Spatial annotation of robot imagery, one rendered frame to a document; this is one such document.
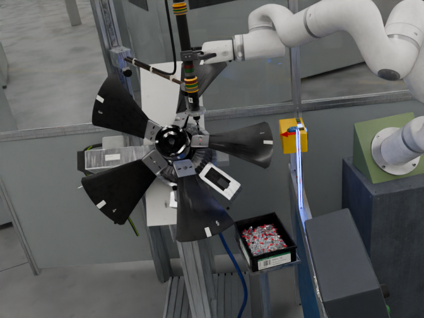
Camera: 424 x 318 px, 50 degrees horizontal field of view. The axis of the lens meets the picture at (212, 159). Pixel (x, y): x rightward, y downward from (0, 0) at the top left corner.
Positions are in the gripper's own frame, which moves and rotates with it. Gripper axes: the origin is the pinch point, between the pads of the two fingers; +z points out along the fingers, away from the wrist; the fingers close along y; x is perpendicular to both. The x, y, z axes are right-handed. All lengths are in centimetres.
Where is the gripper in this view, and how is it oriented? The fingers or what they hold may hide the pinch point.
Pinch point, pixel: (187, 53)
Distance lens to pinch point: 151.7
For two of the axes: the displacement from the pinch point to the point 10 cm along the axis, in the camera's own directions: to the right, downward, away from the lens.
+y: 0.3, -4.8, 8.8
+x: -1.2, -8.7, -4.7
